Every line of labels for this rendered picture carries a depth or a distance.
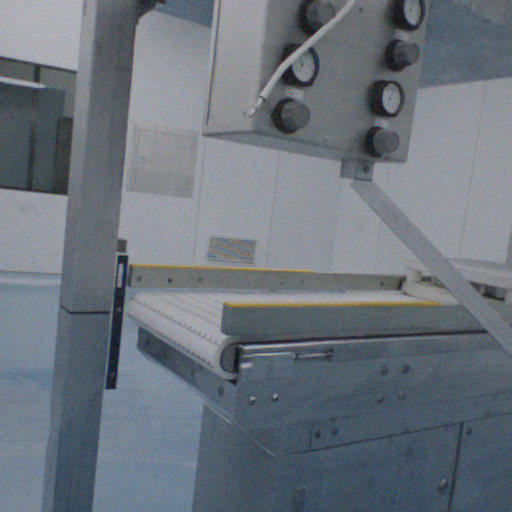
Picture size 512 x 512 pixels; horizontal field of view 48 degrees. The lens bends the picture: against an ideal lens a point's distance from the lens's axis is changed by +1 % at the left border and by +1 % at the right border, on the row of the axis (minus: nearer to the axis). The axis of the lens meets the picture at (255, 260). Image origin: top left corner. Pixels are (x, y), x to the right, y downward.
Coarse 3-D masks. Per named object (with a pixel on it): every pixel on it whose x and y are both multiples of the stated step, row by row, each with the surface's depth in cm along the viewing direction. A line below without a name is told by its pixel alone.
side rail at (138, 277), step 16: (128, 272) 83; (144, 272) 83; (160, 272) 84; (176, 272) 86; (192, 272) 87; (208, 272) 89; (224, 272) 90; (240, 272) 92; (256, 272) 94; (272, 272) 96; (288, 272) 97; (304, 272) 99; (320, 272) 102; (336, 272) 104; (352, 272) 107; (224, 288) 91; (240, 288) 92; (256, 288) 94; (272, 288) 96; (288, 288) 98; (304, 288) 100; (320, 288) 102; (336, 288) 104; (352, 288) 106; (368, 288) 109; (384, 288) 111; (400, 288) 114
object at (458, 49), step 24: (168, 0) 80; (192, 0) 79; (432, 0) 69; (456, 0) 67; (480, 0) 69; (504, 0) 71; (432, 24) 78; (456, 24) 76; (480, 24) 75; (504, 24) 72; (432, 48) 88; (456, 48) 87; (480, 48) 86; (504, 48) 84; (432, 72) 102; (456, 72) 100; (480, 72) 99; (504, 72) 97
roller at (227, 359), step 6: (228, 348) 62; (234, 348) 62; (222, 354) 62; (228, 354) 61; (234, 354) 62; (222, 360) 61; (228, 360) 62; (234, 360) 62; (222, 366) 62; (228, 366) 62; (234, 366) 62; (234, 372) 62
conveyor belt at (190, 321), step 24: (144, 312) 77; (168, 312) 73; (192, 312) 72; (216, 312) 74; (168, 336) 71; (192, 336) 66; (216, 336) 63; (240, 336) 63; (264, 336) 65; (288, 336) 67; (312, 336) 69; (336, 336) 71; (360, 336) 73; (216, 360) 61
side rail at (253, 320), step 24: (240, 312) 60; (264, 312) 62; (288, 312) 64; (312, 312) 66; (336, 312) 68; (360, 312) 70; (384, 312) 72; (408, 312) 75; (432, 312) 78; (456, 312) 81; (504, 312) 87
